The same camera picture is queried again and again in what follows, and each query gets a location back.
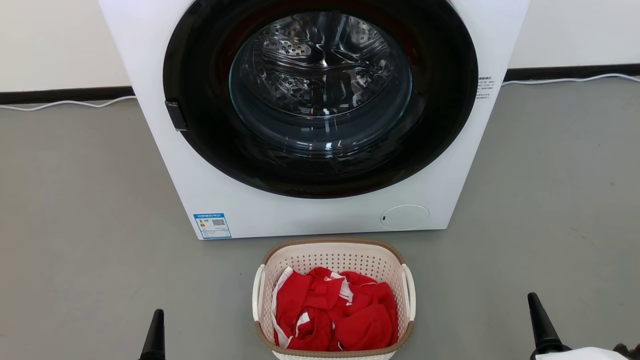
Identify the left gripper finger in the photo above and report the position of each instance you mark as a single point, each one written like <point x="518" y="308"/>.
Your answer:
<point x="155" y="342"/>

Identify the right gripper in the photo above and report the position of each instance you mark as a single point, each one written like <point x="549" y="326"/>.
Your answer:
<point x="580" y="355"/>

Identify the white perforated laundry basket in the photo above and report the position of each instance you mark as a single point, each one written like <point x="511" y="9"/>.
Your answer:
<point x="340" y="252"/>

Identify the red and white garment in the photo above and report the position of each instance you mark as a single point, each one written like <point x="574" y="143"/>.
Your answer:
<point x="365" y="325"/>

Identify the blue energy label sticker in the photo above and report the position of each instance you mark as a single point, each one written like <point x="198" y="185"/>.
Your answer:
<point x="212" y="226"/>

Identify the round white filter cover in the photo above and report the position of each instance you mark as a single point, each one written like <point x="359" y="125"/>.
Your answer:
<point x="405" y="217"/>

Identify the white front-load washing machine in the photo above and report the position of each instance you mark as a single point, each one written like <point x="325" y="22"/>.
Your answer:
<point x="300" y="215"/>

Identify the small printed text sticker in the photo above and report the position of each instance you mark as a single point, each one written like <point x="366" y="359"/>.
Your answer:
<point x="485" y="87"/>

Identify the black baseboard strip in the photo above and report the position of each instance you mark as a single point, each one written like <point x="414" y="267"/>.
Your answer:
<point x="575" y="72"/>
<point x="60" y="95"/>

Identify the black round washer door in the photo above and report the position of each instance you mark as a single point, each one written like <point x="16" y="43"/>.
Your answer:
<point x="200" y="75"/>

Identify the steel washer drum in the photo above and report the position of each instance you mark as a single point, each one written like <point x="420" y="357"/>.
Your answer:
<point x="320" y="75"/>

